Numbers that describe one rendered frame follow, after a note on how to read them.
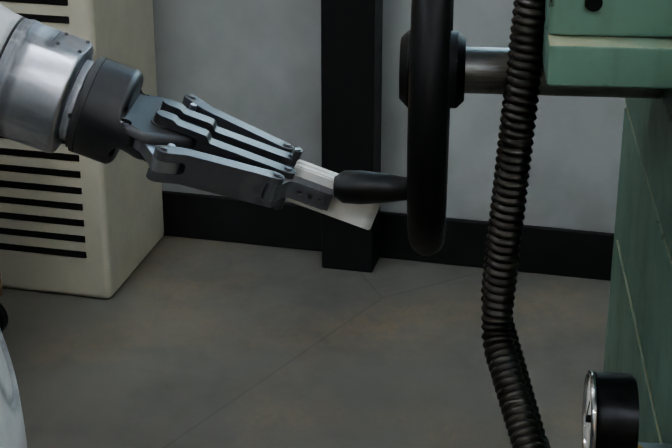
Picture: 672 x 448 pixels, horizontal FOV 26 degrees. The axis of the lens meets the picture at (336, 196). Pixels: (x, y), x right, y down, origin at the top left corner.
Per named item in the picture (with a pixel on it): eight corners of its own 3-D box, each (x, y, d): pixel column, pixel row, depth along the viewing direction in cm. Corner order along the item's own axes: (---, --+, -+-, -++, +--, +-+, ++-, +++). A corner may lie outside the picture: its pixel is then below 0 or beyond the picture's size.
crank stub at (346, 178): (335, 182, 109) (333, 162, 107) (412, 185, 108) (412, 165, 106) (332, 210, 107) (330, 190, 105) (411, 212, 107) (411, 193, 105)
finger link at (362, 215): (296, 161, 109) (295, 165, 108) (384, 193, 110) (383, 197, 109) (283, 195, 110) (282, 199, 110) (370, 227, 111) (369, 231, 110)
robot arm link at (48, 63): (39, 2, 111) (113, 30, 111) (9, 107, 114) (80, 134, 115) (3, 37, 102) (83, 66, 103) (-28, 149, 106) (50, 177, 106)
